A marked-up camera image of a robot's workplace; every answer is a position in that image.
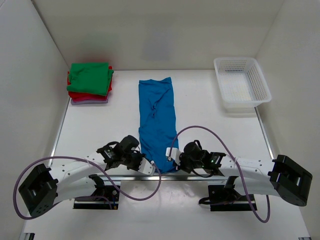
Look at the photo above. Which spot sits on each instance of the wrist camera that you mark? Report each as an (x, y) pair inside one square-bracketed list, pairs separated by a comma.
[(173, 155), (146, 167)]

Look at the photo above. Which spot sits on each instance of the white plastic mesh basket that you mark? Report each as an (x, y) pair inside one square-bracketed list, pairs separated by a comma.
[(241, 82)]

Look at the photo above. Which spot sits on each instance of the blue t-shirt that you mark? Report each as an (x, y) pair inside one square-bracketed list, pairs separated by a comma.
[(157, 128)]

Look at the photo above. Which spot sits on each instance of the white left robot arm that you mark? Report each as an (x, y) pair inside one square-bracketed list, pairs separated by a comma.
[(46, 186)]

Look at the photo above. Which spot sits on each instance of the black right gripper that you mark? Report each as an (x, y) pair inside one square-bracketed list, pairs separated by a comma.
[(181, 166)]

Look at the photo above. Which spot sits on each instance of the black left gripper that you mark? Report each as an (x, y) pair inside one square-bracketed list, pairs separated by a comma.
[(141, 155)]

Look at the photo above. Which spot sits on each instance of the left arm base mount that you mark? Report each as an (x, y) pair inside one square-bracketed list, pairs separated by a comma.
[(104, 197)]

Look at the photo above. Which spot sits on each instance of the folded purple t-shirt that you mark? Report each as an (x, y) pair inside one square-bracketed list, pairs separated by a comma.
[(88, 102)]

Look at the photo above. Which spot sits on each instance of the folded green t-shirt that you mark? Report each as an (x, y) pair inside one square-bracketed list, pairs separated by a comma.
[(91, 66)]

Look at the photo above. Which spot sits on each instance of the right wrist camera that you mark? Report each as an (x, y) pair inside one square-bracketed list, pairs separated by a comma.
[(173, 155)]

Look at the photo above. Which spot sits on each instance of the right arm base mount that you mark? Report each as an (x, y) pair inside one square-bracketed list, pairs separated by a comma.
[(224, 198)]

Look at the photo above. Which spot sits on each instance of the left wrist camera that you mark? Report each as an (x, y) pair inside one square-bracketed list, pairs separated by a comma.
[(146, 167)]

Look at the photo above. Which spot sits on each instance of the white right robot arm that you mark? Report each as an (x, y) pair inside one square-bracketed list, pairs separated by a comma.
[(281, 177)]

